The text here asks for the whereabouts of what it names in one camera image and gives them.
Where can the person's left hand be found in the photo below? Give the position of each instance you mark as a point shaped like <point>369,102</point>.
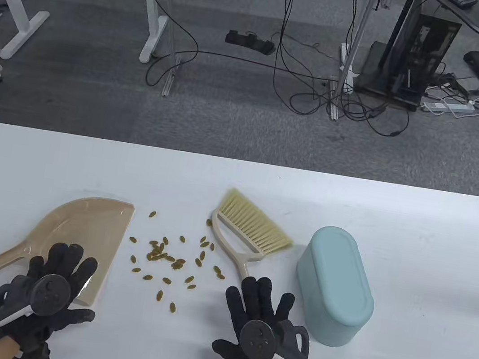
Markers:
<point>67,259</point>

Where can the person's right hand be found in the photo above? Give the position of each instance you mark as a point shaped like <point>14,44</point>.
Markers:
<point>262,296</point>

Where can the beige plastic dustpan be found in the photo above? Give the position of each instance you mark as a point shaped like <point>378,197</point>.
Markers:
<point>86,228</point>

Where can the beige hand broom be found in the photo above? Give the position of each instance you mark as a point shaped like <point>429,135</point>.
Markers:
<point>250,226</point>

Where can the mint desktop trash can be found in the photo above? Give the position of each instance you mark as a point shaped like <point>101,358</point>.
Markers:
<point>333,276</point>

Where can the raisins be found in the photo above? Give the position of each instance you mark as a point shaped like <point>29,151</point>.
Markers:
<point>154,256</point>

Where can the black left hand controller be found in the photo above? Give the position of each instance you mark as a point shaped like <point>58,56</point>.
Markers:
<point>50,295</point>

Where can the black hand controller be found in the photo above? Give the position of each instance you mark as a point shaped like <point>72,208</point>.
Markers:
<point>259,338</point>
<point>50,295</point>

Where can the black right hand controller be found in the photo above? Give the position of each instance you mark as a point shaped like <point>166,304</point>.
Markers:
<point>259,338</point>

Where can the white table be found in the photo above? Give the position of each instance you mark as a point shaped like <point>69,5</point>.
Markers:
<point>435,265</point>

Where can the white power strip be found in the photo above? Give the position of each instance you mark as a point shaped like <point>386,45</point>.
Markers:
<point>446,106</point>

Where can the black computer tower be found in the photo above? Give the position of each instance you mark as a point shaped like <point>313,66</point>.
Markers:
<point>418,53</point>

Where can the black keyboard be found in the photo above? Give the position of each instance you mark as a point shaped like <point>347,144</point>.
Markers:
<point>463,1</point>

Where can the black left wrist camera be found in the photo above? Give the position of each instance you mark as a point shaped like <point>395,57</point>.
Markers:
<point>35,351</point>

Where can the long aluminium profile post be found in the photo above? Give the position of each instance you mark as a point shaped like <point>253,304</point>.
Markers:
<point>169,84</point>
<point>334,110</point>

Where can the white desk frame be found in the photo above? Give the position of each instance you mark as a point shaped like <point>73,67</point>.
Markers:
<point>152,25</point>

